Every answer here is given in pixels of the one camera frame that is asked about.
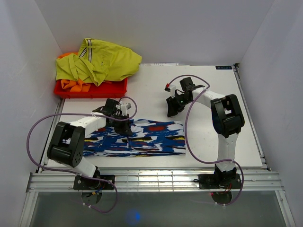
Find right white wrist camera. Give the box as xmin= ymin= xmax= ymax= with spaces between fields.
xmin=164 ymin=83 xmax=176 ymax=98

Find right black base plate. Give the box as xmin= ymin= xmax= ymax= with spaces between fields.
xmin=195 ymin=174 xmax=242 ymax=190

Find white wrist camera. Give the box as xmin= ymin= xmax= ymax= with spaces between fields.
xmin=117 ymin=103 xmax=132 ymax=116
xmin=164 ymin=83 xmax=176 ymax=98

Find blue white red patterned trousers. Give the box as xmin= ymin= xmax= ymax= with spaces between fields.
xmin=83 ymin=119 xmax=186 ymax=157

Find orange garment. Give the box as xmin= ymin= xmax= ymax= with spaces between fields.
xmin=56 ymin=52 xmax=91 ymax=92

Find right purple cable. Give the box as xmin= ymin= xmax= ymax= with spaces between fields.
xmin=167 ymin=74 xmax=244 ymax=206

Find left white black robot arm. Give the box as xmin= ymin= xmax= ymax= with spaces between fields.
xmin=47 ymin=99 xmax=132 ymax=189

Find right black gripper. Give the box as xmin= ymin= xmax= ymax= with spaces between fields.
xmin=166 ymin=94 xmax=192 ymax=118

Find yellow-green trousers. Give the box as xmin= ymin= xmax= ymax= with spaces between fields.
xmin=55 ymin=38 xmax=142 ymax=87

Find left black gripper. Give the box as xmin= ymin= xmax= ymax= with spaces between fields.
xmin=108 ymin=113 xmax=132 ymax=136

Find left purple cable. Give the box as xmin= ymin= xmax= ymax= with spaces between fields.
xmin=26 ymin=96 xmax=138 ymax=213

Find red plastic tray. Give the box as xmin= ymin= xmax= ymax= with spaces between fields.
xmin=53 ymin=79 xmax=127 ymax=99

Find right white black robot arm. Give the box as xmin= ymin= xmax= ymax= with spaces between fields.
xmin=165 ymin=75 xmax=245 ymax=189

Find purple cable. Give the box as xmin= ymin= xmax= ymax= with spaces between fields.
xmin=167 ymin=74 xmax=244 ymax=206
xmin=26 ymin=96 xmax=138 ymax=213

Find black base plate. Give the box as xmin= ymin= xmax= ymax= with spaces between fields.
xmin=195 ymin=174 xmax=242 ymax=190
xmin=73 ymin=175 xmax=115 ymax=190

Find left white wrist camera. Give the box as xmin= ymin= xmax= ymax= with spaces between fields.
xmin=117 ymin=103 xmax=132 ymax=116

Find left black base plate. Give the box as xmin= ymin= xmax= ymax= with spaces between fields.
xmin=73 ymin=175 xmax=115 ymax=190

